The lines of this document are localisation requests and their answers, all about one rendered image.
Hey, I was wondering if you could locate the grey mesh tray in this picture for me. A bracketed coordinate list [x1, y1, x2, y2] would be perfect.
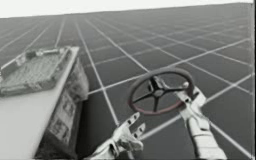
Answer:
[0, 46, 73, 98]

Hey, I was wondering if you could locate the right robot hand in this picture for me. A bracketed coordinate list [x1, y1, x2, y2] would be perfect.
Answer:
[174, 81, 208, 122]

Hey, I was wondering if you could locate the dark steering wheel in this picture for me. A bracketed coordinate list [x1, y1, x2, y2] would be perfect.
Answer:
[128, 67, 195, 116]

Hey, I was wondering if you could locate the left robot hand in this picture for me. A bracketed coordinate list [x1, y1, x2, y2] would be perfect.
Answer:
[111, 111, 147, 153]

